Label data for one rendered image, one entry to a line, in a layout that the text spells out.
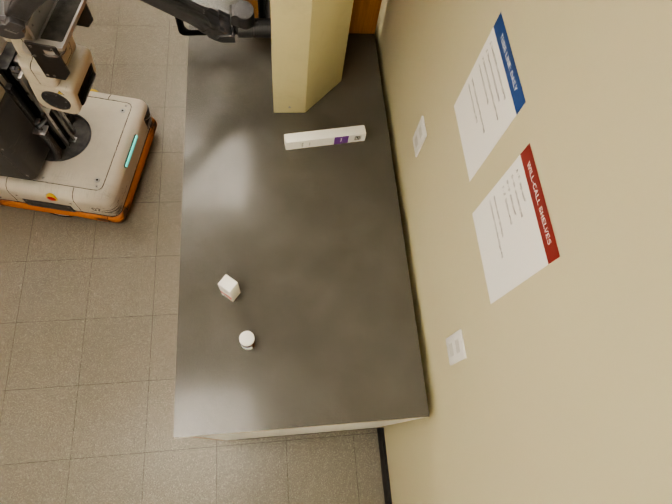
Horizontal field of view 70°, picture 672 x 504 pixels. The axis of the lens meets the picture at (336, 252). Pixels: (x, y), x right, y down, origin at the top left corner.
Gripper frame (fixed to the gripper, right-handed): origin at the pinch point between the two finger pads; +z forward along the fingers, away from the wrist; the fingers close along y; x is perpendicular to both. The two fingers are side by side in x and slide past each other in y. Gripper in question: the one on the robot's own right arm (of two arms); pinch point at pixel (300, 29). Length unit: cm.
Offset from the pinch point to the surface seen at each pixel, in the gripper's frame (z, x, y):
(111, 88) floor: -100, 118, 77
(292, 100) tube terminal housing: -2.8, 17.1, -13.9
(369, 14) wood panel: 27.1, 14.1, 23.2
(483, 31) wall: 33, -45, -47
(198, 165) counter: -34, 24, -35
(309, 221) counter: 1, 24, -56
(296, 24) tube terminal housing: -2.5, -14.8, -14.2
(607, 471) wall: 34, -47, -130
